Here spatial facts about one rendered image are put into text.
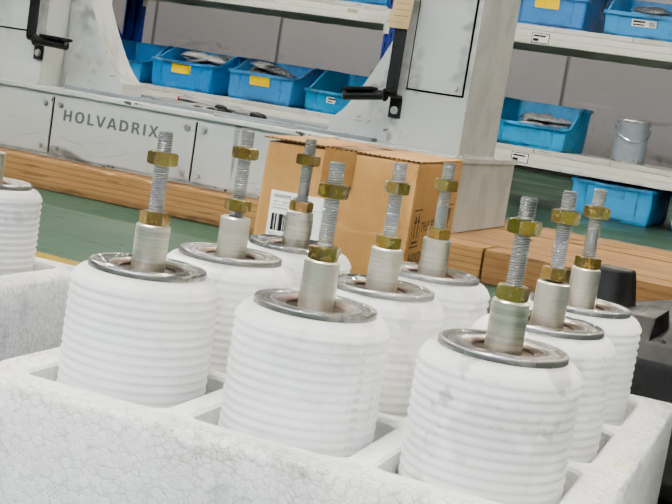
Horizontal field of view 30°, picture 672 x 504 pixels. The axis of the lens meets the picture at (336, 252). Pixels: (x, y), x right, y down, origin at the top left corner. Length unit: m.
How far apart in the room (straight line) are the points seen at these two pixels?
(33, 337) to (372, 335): 0.47
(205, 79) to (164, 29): 4.56
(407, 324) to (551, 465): 0.17
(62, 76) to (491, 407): 3.03
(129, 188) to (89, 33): 0.57
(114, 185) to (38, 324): 2.13
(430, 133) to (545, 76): 6.46
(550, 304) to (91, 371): 0.30
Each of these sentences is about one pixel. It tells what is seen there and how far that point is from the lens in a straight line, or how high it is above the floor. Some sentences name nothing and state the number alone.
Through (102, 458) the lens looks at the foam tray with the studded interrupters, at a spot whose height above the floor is 0.15.
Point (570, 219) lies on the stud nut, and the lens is 0.81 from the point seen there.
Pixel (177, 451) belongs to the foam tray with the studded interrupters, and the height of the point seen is 0.17.
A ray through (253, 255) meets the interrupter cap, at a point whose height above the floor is 0.25.
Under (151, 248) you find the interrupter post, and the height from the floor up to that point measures 0.27.
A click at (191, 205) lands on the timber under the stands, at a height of 0.04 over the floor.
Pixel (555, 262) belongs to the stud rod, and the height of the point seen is 0.29.
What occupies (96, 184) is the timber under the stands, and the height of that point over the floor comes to 0.04.
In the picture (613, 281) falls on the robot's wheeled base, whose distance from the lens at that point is 1.28.
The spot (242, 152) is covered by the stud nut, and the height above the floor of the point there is 0.33.
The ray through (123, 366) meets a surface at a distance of 0.77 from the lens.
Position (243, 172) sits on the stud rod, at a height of 0.31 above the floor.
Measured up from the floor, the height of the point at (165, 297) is 0.24.
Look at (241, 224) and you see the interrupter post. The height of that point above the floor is 0.28.
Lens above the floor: 0.38
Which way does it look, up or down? 7 degrees down
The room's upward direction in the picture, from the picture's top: 9 degrees clockwise
